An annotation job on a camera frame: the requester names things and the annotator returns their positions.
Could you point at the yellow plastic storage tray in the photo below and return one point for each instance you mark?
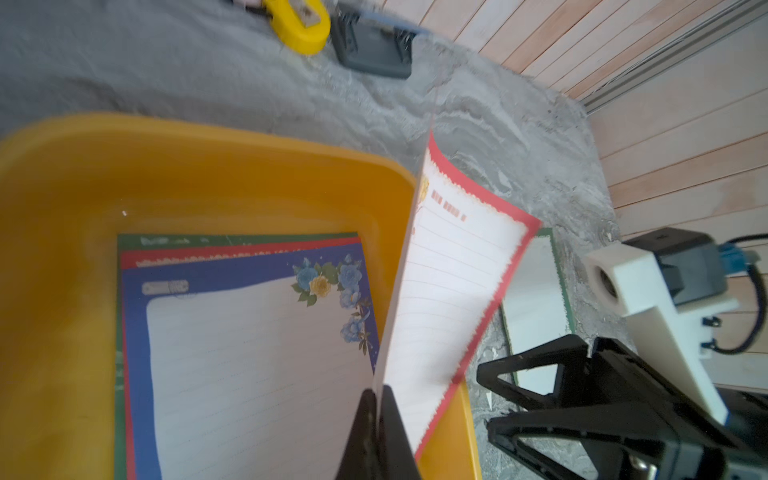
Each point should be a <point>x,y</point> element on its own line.
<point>71,184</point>

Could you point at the red bordered stationery paper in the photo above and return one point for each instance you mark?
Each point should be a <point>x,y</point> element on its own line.
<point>462,246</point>

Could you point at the green bordered stationery paper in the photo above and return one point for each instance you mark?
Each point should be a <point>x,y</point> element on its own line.
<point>536,308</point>

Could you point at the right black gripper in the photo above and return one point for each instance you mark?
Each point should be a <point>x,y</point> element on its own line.
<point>644,427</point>

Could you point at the yellow tape measure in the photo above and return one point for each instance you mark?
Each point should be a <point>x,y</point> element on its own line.
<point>301,25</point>

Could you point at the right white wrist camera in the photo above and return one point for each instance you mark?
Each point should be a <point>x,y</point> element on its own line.
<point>671,287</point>

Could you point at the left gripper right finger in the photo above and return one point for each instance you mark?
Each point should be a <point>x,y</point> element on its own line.
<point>395,457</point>

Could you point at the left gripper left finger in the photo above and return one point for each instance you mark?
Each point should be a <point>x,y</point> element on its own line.
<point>360,457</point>

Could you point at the blue bordered stationery paper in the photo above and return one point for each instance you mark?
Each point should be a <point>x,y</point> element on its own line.
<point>248,366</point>

